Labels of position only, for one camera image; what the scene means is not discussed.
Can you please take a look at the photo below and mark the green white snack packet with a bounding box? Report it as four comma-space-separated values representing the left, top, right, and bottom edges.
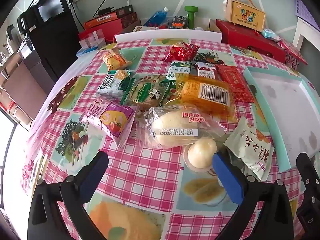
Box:
97, 69, 131, 98

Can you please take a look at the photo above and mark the red gift box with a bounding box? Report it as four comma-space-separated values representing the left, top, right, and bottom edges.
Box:
215, 19, 287, 63

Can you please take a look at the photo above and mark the green white milk carton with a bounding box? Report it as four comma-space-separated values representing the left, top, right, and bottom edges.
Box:
167, 61, 192, 86

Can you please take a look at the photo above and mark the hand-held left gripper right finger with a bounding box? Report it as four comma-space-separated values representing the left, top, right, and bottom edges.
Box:
212, 152, 294, 240

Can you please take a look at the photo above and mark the black kitchen appliance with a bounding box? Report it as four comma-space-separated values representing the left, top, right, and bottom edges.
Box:
17, 6, 41, 36

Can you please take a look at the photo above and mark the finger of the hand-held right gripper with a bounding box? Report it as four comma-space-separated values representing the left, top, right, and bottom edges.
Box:
296, 152, 320, 198

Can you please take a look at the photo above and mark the black tall cabinet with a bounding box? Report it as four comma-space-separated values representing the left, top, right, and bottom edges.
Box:
29, 0, 83, 81

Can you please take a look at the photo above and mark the clear bread bun packet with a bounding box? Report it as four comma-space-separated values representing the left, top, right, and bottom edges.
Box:
136, 102, 227, 151

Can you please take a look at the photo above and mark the dark flat box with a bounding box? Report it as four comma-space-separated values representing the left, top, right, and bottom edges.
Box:
115, 5, 134, 18

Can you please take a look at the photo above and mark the red shiny snack packet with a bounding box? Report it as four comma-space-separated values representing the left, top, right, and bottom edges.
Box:
161, 42, 201, 62

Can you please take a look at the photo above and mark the red paper bag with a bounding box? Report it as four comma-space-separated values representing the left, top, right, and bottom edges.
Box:
78, 24, 123, 45

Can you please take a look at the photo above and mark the light blue face mask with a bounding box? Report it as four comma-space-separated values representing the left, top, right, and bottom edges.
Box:
261, 28, 280, 41

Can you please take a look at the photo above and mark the red white milk carton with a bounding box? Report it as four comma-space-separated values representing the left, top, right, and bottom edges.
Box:
194, 62, 221, 81

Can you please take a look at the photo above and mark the purple perforated board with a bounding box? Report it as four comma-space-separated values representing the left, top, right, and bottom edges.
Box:
295, 0, 317, 20

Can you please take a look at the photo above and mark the tan carton bag with handle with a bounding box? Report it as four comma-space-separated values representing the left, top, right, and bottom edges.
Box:
222, 0, 267, 32

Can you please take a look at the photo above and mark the blue plastic bottle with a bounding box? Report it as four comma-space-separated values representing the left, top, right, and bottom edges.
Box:
144, 6, 171, 27

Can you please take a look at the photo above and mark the brown side cabinet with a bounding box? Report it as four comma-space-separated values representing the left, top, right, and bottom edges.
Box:
0, 37, 48, 131

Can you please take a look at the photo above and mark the white pastry packet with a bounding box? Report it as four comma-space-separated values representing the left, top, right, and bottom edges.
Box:
223, 116, 275, 182

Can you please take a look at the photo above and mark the blue white tissue box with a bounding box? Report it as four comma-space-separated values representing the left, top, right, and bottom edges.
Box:
75, 45, 100, 57

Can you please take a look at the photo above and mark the dark red box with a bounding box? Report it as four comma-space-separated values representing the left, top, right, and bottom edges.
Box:
122, 12, 138, 29

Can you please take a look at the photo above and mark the pink checkered food-print tablecloth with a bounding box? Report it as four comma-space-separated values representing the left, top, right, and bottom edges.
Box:
21, 39, 314, 240

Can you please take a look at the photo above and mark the clear plastic box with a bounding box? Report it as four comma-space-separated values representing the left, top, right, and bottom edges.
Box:
79, 29, 105, 49

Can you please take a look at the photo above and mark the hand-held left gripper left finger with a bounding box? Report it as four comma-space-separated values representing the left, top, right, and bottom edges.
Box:
27, 151, 109, 240

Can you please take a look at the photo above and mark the pink purple snack packet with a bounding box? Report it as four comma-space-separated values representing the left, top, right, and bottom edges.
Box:
81, 97, 137, 148

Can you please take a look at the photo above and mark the orange flat box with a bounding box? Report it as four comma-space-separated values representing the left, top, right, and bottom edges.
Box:
84, 12, 117, 29

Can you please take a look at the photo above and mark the green dumbbell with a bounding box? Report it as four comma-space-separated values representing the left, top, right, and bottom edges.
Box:
184, 5, 198, 30

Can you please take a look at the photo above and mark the cartoon print white box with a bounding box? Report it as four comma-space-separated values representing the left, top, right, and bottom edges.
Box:
132, 26, 161, 33

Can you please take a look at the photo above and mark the white foam board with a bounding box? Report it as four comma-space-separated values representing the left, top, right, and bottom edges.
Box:
115, 29, 223, 43

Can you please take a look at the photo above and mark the red patterned gift bag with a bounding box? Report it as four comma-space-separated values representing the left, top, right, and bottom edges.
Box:
279, 37, 308, 70

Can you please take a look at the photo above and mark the dark toy packet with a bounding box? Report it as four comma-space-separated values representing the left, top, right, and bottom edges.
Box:
170, 16, 188, 29

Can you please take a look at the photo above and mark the orange yellow snack packet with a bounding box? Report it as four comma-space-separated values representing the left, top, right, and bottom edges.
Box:
102, 49, 127, 71

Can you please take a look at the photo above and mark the mint green tray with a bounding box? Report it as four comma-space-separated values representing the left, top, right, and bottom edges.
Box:
244, 66, 320, 173

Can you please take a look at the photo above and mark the orange clear packet with barcode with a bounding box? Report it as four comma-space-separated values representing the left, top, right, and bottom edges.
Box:
176, 74, 237, 123

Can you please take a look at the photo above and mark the round pale jelly cup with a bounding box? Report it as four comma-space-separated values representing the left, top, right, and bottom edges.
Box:
184, 139, 218, 173

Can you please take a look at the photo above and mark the green cow-print cracker packet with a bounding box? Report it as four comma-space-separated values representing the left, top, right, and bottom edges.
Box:
120, 74, 177, 108

